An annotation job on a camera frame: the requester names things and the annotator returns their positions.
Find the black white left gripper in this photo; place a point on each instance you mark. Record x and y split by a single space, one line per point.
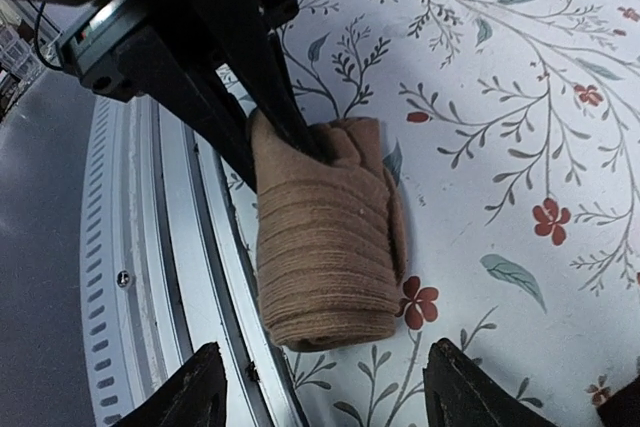
170 50

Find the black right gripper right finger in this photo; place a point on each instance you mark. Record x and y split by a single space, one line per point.
458 393

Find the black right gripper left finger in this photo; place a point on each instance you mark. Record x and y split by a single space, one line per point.
194 396

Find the brown ribbed sock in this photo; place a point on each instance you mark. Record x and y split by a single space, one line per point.
331 247

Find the floral patterned table mat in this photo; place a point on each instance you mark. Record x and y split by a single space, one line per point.
512 127

